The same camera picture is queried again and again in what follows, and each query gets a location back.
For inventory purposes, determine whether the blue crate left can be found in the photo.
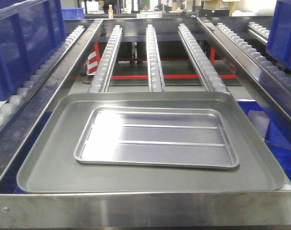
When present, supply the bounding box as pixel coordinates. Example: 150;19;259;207
0;0;66;101

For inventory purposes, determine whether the left steel divider rail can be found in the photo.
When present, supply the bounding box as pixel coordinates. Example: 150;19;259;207
0;19;103;182

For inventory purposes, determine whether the far left roller track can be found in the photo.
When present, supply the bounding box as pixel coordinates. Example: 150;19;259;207
0;25;85;131

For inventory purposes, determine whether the right steel divider rail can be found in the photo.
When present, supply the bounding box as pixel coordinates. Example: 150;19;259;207
195;16;291;135

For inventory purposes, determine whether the blue crate right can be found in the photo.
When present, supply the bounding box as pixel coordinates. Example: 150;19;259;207
266;0;291;70

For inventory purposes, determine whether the small silver ribbed tray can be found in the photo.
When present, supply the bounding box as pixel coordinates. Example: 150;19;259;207
74;106;239;169

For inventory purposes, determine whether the blue crate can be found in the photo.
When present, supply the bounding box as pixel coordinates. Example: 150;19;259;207
0;0;66;101
266;0;291;70

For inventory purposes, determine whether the steel divider rail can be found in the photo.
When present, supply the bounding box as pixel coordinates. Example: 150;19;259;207
0;19;103;182
195;16;291;135

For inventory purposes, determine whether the large grey metal tray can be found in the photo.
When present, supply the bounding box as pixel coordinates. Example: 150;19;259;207
17;92;285;193

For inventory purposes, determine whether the centre roller track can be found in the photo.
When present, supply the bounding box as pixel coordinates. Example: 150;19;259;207
146;24;165;92

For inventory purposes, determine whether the blue bin below rack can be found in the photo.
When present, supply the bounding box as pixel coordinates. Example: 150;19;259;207
237;99;291;181

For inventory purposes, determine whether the small blue bin background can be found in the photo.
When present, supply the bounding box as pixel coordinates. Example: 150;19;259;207
62;8;85;20

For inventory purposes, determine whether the red steel frame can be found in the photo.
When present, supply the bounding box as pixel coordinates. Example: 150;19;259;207
87;42;237;81

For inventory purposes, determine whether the steel front rail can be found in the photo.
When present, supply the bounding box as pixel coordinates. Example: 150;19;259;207
0;191;291;230

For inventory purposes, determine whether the far right roller track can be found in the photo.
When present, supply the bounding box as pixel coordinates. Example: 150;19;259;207
216;23;291;92

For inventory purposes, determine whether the roller track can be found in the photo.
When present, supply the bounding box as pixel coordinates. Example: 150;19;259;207
146;24;165;92
216;23;291;92
0;25;85;131
178;23;231;95
88;25;123;93

